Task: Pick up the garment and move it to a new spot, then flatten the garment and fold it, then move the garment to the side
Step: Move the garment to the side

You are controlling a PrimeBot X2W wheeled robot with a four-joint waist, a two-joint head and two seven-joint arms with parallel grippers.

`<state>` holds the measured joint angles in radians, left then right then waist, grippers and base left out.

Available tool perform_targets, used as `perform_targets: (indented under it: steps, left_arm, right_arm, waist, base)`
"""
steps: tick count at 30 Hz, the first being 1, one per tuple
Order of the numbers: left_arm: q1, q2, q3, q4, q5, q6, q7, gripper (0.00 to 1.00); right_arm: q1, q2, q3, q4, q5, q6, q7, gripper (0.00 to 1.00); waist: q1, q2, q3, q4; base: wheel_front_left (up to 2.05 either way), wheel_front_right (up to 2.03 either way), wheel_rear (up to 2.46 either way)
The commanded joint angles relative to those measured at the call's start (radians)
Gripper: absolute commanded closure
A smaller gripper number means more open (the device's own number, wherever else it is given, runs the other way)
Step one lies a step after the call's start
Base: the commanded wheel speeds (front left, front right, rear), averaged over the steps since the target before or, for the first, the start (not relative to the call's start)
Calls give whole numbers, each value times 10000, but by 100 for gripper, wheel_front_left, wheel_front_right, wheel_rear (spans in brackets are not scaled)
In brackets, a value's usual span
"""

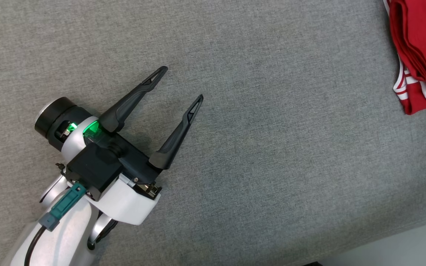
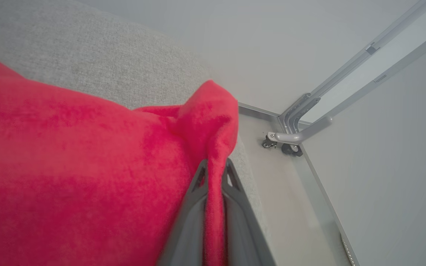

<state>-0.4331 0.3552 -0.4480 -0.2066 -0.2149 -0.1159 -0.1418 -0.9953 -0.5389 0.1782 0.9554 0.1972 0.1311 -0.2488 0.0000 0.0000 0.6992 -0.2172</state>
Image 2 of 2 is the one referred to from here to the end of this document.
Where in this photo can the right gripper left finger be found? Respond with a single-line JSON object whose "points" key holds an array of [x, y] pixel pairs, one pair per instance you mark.
{"points": [[187, 240]]}

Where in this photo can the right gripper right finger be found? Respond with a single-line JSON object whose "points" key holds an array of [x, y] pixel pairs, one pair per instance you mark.
{"points": [[242, 240]]}

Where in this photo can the red basketball jersey white sleeves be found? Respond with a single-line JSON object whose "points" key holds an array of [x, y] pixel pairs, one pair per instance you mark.
{"points": [[68, 166]]}

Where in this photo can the small black caster wheel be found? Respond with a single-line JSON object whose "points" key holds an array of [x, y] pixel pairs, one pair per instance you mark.
{"points": [[292, 149], [268, 143]]}

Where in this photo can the grey fabric sofa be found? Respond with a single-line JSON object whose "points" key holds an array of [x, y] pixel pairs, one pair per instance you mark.
{"points": [[105, 55]]}

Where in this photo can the grey metal wheeled frame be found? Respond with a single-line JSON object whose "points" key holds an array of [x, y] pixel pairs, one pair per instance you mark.
{"points": [[298, 137]]}

